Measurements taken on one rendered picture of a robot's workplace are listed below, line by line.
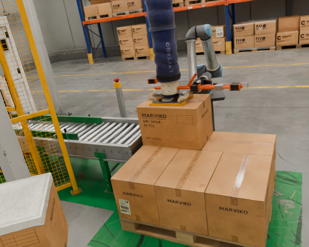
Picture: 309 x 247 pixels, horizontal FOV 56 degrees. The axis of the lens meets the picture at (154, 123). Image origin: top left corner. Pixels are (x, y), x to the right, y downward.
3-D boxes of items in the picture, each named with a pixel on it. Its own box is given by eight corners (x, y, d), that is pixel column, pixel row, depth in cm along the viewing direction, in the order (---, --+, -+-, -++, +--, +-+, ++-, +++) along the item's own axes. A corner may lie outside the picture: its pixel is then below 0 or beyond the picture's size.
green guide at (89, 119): (12, 119, 427) (11, 113, 423) (18, 116, 435) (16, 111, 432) (101, 124, 356) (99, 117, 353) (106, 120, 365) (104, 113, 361)
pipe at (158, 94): (149, 101, 272) (148, 95, 270) (160, 92, 292) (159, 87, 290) (183, 101, 257) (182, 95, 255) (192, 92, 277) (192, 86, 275)
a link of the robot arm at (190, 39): (182, 26, 286) (187, 95, 292) (195, 24, 282) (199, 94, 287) (186, 29, 297) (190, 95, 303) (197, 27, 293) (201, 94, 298)
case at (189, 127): (142, 144, 289) (136, 107, 274) (160, 128, 321) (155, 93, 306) (200, 150, 261) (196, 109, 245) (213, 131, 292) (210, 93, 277)
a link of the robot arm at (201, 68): (194, 79, 352) (193, 64, 347) (209, 77, 346) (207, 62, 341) (192, 81, 339) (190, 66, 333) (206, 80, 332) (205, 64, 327)
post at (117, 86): (127, 154, 392) (113, 83, 355) (130, 152, 398) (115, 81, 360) (132, 154, 389) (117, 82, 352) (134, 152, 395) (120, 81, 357)
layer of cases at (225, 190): (119, 217, 254) (110, 178, 239) (164, 160, 335) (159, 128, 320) (264, 248, 202) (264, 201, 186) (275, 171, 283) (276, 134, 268)
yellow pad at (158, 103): (149, 105, 272) (148, 100, 270) (153, 102, 280) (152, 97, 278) (183, 106, 257) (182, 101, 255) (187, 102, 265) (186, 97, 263)
